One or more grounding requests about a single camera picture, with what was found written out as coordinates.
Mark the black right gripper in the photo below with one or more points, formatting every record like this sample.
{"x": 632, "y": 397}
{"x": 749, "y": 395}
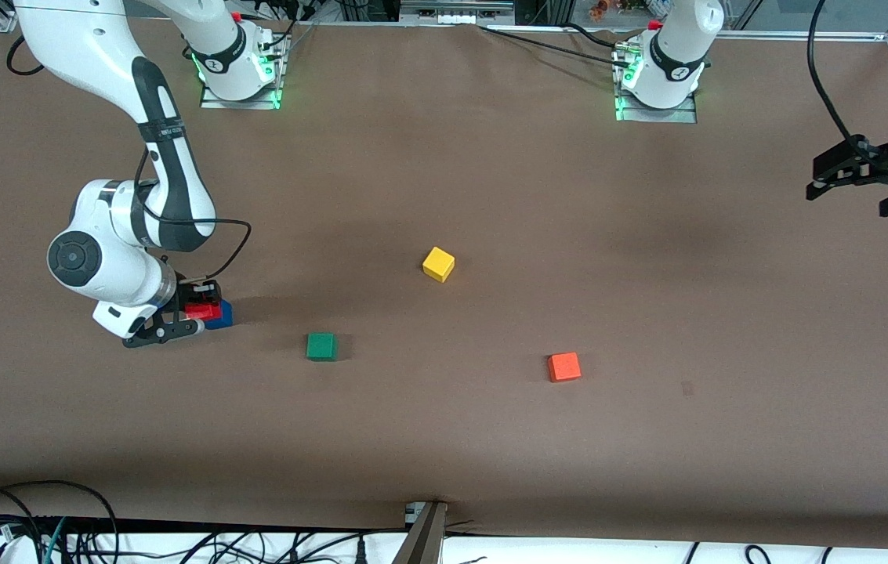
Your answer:
{"x": 191, "y": 292}

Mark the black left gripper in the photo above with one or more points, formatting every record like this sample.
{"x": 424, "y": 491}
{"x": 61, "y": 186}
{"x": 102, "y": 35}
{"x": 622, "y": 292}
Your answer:
{"x": 885, "y": 160}

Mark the red wooden block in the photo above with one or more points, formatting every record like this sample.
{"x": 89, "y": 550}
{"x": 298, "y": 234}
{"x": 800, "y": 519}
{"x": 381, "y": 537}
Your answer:
{"x": 204, "y": 311}

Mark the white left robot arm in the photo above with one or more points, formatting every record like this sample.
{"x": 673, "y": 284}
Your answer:
{"x": 679, "y": 47}

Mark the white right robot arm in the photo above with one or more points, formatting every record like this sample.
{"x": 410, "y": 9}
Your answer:
{"x": 99, "y": 47}

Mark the blue wooden block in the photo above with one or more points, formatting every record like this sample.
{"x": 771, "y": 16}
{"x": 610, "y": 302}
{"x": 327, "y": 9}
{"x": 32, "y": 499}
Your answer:
{"x": 222, "y": 319}

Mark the green wooden block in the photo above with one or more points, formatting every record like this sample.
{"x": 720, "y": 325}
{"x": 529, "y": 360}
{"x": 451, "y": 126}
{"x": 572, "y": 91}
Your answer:
{"x": 321, "y": 347}

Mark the yellow wooden block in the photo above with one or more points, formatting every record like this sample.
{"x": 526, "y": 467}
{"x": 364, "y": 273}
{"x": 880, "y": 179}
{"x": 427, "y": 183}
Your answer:
{"x": 438, "y": 265}

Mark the orange wooden block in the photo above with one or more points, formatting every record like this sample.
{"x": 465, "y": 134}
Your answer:
{"x": 564, "y": 367}

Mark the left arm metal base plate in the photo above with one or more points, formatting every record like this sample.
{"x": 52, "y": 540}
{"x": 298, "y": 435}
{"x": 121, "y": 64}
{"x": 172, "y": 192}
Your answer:
{"x": 679, "y": 116}

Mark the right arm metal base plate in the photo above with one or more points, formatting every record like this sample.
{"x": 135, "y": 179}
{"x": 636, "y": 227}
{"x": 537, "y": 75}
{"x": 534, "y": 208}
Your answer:
{"x": 216, "y": 104}

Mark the grey camera mount bar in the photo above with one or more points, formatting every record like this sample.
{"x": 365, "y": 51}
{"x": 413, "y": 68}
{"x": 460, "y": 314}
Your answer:
{"x": 424, "y": 540}

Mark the silver network switch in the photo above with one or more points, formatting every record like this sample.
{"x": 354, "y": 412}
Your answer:
{"x": 455, "y": 11}

